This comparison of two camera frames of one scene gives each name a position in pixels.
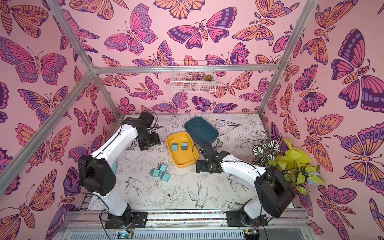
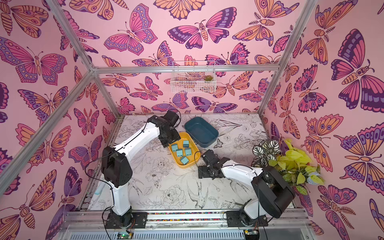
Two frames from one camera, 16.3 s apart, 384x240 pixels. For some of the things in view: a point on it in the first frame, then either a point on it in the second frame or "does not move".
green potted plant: (295, 165) does not move
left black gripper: (157, 141) -> (177, 137)
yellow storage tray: (182, 157) does not move
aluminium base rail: (90, 224) does not move
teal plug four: (155, 172) -> (179, 152)
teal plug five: (165, 177) -> (184, 160)
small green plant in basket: (208, 78) does not move
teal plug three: (163, 167) -> (188, 151)
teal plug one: (174, 146) does not move
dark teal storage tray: (202, 132) does not move
